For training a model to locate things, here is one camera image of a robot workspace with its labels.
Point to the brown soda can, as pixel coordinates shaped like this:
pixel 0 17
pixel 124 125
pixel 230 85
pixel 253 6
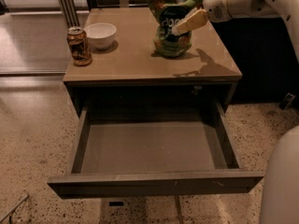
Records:
pixel 79 46

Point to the green rice chip bag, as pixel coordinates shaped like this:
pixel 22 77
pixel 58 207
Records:
pixel 168 13

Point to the metal rod on floor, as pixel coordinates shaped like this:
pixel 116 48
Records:
pixel 9 214

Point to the grey cabinet with tan top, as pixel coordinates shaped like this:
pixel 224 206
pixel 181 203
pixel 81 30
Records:
pixel 132 59

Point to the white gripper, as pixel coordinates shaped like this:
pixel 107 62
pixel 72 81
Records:
pixel 218 4

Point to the open grey top drawer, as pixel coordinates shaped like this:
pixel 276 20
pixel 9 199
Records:
pixel 178 150

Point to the white ceramic bowl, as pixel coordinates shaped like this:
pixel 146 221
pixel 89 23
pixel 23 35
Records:
pixel 101 35

